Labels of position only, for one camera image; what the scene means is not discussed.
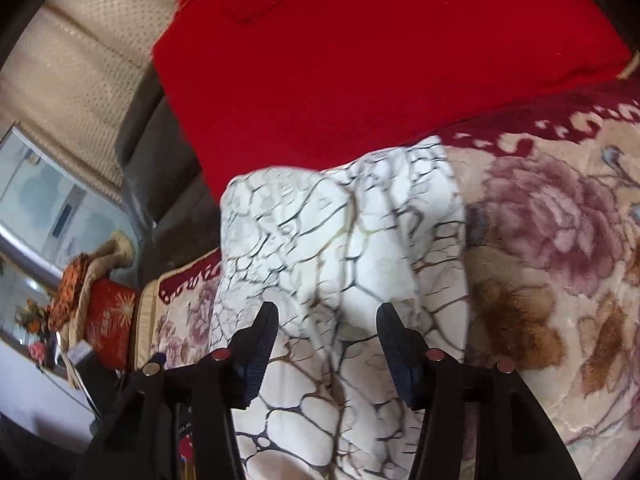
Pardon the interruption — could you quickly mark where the orange patterned cloth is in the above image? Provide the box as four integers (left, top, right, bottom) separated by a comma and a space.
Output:
47, 254, 99, 332

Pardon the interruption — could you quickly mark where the window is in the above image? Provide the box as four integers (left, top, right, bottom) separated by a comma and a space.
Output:
0, 122, 127, 342

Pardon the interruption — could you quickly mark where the red gift box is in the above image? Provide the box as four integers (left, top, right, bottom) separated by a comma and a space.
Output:
84, 280, 139, 372

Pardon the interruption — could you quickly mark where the dark grey padded headboard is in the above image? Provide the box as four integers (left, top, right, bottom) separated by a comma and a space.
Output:
115, 66, 224, 282

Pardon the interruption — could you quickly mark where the floral plush blanket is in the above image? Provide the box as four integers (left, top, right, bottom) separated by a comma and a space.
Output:
155, 77, 640, 480

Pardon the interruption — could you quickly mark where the beige dotted curtain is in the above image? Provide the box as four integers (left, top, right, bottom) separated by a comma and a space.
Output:
0, 0, 181, 202

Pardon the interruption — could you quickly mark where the yellow cloth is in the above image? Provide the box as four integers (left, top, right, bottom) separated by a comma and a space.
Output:
617, 49, 640, 82

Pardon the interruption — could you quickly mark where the white crackle-print rose garment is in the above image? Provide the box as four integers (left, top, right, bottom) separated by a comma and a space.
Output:
209, 135, 469, 480

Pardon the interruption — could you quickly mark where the red blanket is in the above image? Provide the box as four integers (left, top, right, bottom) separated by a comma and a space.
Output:
151, 0, 634, 202

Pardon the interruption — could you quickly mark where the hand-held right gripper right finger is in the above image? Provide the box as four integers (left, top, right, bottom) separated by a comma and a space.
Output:
376, 302, 583, 480

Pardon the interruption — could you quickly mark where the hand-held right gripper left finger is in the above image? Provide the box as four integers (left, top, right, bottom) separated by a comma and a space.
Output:
75, 301, 280, 480

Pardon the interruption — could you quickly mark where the beige mattress edge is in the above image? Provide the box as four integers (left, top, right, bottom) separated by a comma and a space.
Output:
127, 280, 164, 377

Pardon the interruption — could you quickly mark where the bunch of flowers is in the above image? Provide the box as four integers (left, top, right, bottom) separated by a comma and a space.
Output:
15, 299, 57, 363

